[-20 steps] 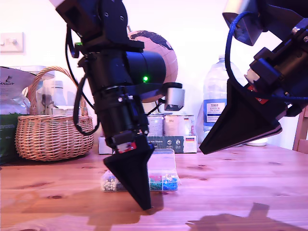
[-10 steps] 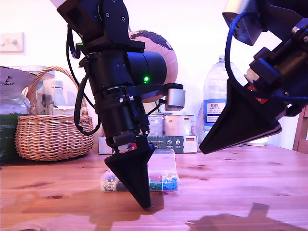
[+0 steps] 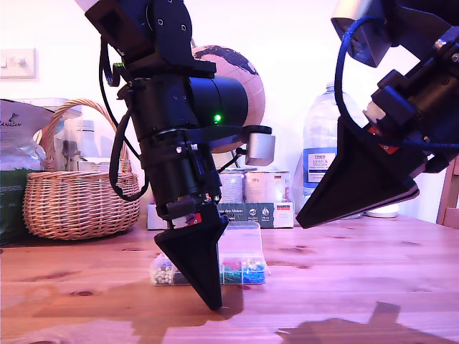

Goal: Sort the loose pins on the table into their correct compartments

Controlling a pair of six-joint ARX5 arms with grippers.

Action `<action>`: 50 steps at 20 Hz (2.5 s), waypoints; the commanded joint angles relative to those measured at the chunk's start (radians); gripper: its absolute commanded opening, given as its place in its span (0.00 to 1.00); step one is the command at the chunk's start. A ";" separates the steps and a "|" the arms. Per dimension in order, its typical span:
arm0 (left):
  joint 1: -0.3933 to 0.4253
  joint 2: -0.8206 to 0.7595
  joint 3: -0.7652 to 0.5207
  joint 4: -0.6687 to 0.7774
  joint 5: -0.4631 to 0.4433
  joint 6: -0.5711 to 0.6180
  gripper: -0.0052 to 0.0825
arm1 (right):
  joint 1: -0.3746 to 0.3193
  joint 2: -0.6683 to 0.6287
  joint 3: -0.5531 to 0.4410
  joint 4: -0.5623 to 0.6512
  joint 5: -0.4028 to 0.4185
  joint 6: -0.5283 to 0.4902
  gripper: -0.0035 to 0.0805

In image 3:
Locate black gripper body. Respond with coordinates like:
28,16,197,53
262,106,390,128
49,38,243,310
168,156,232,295
138,129,222,229

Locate clear plastic pin box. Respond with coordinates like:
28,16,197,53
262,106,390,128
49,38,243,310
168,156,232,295
149,221,270,287

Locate green cardboard can tray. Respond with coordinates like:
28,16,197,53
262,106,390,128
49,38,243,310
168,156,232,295
146,201,295,230

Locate white pin heap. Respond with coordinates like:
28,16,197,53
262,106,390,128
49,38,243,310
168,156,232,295
151,269,174,287

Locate teal pin heap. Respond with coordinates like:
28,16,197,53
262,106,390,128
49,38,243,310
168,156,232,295
220,270,244,285

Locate tin can red label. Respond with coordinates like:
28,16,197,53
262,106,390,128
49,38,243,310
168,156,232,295
219,171,245,204

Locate large clear water bottle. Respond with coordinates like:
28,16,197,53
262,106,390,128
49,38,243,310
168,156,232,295
302,81,367,220

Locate light blue pin heap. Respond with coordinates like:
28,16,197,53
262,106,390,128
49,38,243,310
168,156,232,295
242,269,267,285

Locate tin can white label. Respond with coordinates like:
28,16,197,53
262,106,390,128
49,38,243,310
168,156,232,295
243,170,290,204

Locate white paper packet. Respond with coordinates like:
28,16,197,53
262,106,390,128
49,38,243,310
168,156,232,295
78,156,113,173

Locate wooden chair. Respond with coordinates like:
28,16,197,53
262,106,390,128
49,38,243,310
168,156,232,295
435,168,459,230

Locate white plastic bottle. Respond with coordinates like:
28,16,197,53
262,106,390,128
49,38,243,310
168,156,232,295
74,120,98,161

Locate cork globe on stand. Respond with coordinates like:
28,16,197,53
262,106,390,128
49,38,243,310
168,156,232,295
191,44,266,169

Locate clear foil pouch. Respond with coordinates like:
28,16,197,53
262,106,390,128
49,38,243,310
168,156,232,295
53,105,84,172

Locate white green pet food bag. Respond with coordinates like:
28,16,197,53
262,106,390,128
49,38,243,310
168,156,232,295
0,99,55,248

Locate small white round camera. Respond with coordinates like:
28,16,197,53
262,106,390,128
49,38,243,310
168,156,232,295
364,202,399,219

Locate thin black camera cable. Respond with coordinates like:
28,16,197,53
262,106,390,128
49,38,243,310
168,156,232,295
217,146,249,171

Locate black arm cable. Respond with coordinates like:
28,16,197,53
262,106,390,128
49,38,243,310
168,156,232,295
98,35,150,201

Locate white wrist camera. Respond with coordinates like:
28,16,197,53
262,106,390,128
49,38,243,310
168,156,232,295
195,125,277,167

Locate wicker basket with handle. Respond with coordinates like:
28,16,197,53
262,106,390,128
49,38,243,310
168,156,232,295
23,98,141,240

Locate white wall light switch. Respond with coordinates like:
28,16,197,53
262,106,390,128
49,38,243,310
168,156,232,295
0,48,37,82

